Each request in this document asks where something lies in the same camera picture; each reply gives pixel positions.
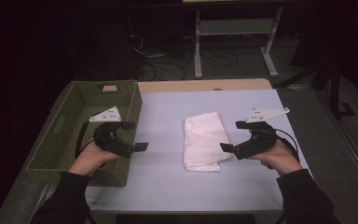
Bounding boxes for dark metal stand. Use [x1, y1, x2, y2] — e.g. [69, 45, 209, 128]
[276, 59, 357, 120]

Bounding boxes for white metal table frame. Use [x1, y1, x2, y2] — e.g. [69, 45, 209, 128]
[194, 6, 284, 79]

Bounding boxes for green woven basket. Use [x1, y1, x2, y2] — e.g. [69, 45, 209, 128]
[25, 79, 144, 188]

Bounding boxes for person's left hand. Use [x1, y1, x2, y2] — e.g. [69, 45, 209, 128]
[68, 139, 123, 177]

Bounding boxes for white table mat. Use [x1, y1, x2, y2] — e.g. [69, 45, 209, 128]
[85, 89, 310, 213]

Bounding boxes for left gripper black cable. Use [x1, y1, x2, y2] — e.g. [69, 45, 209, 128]
[74, 120, 96, 161]

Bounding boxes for person's right hand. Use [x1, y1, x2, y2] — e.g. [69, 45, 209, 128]
[247, 139, 303, 177]

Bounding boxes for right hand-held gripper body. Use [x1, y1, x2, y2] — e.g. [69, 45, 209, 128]
[232, 106, 291, 161]

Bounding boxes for black floor cables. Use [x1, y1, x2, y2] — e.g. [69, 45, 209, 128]
[130, 33, 241, 82]

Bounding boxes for white towel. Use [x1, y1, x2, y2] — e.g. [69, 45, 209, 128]
[183, 111, 233, 173]

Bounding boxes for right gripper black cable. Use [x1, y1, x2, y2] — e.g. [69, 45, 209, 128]
[274, 128, 301, 163]

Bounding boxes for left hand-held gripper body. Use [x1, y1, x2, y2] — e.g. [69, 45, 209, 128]
[89, 105, 137, 159]

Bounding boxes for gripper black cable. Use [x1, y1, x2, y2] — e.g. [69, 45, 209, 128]
[74, 120, 96, 161]
[274, 128, 301, 163]

